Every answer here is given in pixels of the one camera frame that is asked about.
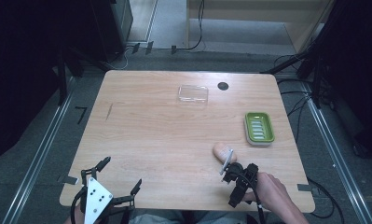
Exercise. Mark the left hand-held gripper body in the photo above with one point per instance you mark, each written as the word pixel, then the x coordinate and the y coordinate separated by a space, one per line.
pixel 96 196

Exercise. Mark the black angled floor tape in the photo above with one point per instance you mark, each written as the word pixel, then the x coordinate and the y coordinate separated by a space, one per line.
pixel 82 113

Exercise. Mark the black round table grommet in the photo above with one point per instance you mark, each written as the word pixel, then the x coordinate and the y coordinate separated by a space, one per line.
pixel 223 86

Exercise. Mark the black cabinet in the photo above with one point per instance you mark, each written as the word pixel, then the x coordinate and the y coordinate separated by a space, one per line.
pixel 112 28

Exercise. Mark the clear plastic box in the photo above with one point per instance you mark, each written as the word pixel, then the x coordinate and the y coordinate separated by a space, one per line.
pixel 193 94

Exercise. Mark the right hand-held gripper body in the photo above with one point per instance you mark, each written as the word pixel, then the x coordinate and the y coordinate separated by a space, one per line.
pixel 240 183

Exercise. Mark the grey tape piece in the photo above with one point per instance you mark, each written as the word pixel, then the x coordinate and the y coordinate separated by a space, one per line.
pixel 68 179
pixel 305 187

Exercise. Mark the person's right hand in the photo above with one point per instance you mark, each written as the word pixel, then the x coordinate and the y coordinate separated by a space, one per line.
pixel 272 194

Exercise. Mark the green soap dish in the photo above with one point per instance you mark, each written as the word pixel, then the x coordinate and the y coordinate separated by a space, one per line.
pixel 259 128

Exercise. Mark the aluminium floor rail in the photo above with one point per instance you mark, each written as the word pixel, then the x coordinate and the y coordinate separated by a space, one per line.
pixel 339 158
pixel 37 158

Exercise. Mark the person's left hand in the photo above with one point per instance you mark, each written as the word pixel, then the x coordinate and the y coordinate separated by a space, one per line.
pixel 73 218

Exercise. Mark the light wooden shelf unit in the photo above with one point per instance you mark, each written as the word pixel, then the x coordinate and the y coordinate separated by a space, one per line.
pixel 301 31

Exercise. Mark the black metal stand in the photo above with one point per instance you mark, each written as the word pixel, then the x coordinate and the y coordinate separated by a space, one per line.
pixel 62 77
pixel 314 56

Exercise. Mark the beige soap bar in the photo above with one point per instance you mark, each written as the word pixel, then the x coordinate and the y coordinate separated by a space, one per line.
pixel 221 151

